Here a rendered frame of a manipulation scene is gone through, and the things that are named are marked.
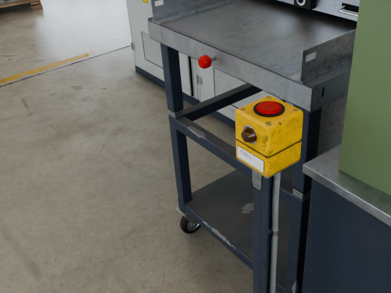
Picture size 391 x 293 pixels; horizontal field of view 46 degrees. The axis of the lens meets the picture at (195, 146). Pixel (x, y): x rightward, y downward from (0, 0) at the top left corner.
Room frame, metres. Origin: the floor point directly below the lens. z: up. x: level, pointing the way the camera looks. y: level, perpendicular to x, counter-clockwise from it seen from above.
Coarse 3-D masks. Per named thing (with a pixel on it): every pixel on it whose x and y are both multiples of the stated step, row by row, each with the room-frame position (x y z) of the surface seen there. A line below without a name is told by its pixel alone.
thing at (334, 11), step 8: (280, 0) 1.33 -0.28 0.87; (288, 0) 1.31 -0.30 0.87; (320, 0) 1.21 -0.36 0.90; (328, 0) 1.19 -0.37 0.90; (336, 0) 1.17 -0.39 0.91; (344, 0) 1.15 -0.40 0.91; (352, 0) 1.13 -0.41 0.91; (320, 8) 1.21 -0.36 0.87; (328, 8) 1.19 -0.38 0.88; (336, 8) 1.17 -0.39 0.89; (352, 8) 1.13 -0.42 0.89; (344, 16) 1.14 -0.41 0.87; (352, 16) 1.12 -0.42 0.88
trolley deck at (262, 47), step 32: (256, 0) 1.43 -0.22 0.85; (160, 32) 1.27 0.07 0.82; (192, 32) 1.19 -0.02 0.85; (224, 32) 1.17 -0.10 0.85; (256, 32) 1.15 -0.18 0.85; (288, 32) 1.13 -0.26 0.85; (320, 32) 1.11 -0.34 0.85; (224, 64) 1.04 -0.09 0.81; (256, 64) 0.95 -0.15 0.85; (288, 64) 0.93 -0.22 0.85; (288, 96) 0.86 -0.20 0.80; (320, 96) 0.82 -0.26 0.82
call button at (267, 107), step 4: (260, 104) 0.65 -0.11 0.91; (264, 104) 0.65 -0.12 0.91; (268, 104) 0.65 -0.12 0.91; (272, 104) 0.65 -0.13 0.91; (276, 104) 0.65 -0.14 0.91; (260, 108) 0.64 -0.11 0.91; (264, 108) 0.64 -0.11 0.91; (268, 108) 0.64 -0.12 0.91; (272, 108) 0.64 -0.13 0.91; (276, 108) 0.64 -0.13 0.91; (280, 108) 0.64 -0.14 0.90; (260, 112) 0.63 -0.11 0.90; (264, 112) 0.63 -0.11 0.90; (268, 112) 0.63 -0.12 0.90; (272, 112) 0.63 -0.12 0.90; (276, 112) 0.63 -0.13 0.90
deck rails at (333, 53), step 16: (176, 0) 1.34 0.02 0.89; (192, 0) 1.37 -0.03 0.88; (208, 0) 1.41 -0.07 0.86; (224, 0) 1.44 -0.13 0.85; (240, 0) 1.44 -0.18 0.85; (160, 16) 1.31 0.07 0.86; (176, 16) 1.32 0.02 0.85; (352, 32) 0.92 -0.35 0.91; (320, 48) 0.87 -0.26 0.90; (336, 48) 0.89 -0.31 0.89; (352, 48) 0.92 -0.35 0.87; (304, 64) 0.84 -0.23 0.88; (320, 64) 0.87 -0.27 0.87; (336, 64) 0.90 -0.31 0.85; (304, 80) 0.84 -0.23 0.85
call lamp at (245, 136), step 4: (248, 124) 0.62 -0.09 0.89; (244, 128) 0.62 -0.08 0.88; (248, 128) 0.62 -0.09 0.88; (252, 128) 0.62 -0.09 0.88; (244, 132) 0.62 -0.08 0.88; (248, 132) 0.61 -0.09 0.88; (252, 132) 0.61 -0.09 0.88; (256, 132) 0.61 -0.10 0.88; (244, 136) 0.61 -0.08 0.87; (248, 136) 0.61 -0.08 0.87; (252, 136) 0.61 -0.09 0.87; (256, 136) 0.61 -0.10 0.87; (244, 140) 0.61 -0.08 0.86; (248, 140) 0.61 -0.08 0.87; (252, 140) 0.61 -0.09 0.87; (256, 140) 0.61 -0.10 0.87; (252, 144) 0.62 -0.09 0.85
